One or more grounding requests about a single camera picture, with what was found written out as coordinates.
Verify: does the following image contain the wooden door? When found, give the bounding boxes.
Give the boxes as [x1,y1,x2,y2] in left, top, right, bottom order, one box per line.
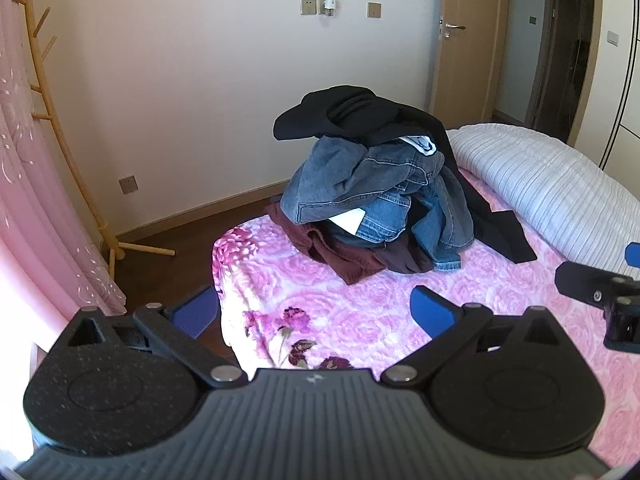
[429,0,511,128]

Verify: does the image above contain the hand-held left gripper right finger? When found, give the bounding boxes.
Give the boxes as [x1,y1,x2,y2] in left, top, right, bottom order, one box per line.
[381,285,568,387]

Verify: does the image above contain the wooden coat rack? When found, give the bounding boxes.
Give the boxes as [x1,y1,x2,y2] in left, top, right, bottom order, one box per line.
[15,0,176,261]

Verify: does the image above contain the grey denim jacket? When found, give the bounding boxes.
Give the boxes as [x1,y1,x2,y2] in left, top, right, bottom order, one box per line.
[280,136,447,226]

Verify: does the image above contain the black sweater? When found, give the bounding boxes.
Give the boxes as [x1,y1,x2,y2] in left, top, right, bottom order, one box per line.
[273,86,451,147]

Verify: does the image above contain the metal door handle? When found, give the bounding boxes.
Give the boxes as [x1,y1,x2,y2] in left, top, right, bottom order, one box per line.
[438,16,466,39]

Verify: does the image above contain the pink curtain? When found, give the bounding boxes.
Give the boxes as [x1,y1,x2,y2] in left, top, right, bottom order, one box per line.
[0,0,126,321]

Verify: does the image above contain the pink floral blanket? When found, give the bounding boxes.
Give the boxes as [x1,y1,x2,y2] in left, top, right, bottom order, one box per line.
[212,170,640,466]

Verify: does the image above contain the maroon garment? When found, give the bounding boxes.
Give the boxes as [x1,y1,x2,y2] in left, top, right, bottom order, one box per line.
[265,197,432,286]

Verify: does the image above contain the black pants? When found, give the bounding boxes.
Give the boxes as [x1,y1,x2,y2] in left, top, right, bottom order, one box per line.
[430,115,538,263]

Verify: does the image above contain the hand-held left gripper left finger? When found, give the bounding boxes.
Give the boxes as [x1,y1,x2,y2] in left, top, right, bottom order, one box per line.
[67,285,248,388]

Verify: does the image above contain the blue denim jeans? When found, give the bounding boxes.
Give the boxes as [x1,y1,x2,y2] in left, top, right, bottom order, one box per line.
[325,167,476,273]

